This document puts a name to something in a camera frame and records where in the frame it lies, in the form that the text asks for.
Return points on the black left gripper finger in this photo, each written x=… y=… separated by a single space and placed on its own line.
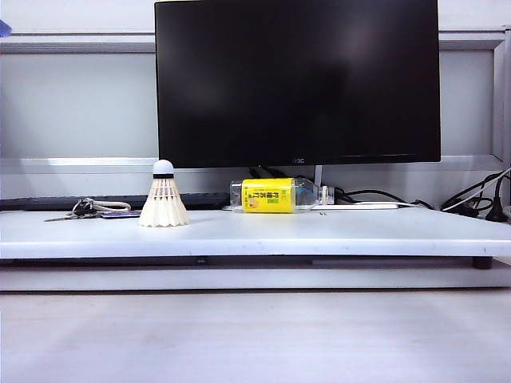
x=4 y=28

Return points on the shuttlecock with green cork sticker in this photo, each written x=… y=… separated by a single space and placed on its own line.
x=163 y=207

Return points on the bunch of metal keys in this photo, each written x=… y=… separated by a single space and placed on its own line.
x=80 y=209

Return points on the blue card tag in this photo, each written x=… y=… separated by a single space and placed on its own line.
x=120 y=214

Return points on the black keyboard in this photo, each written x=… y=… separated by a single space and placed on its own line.
x=207 y=199

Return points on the black computer monitor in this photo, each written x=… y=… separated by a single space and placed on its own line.
x=295 y=80

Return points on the plastic bottle with yellow label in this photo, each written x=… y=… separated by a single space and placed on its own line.
x=271 y=187

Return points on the white raised desk board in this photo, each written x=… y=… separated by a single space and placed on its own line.
x=255 y=235

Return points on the black power plug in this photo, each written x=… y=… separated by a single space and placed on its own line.
x=497 y=213

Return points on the black board foot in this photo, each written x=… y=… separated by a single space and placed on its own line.
x=482 y=263

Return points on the grey aluminium partition frame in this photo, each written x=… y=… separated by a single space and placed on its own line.
x=80 y=44

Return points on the silver monitor stand post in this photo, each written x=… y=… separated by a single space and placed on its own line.
x=318 y=175

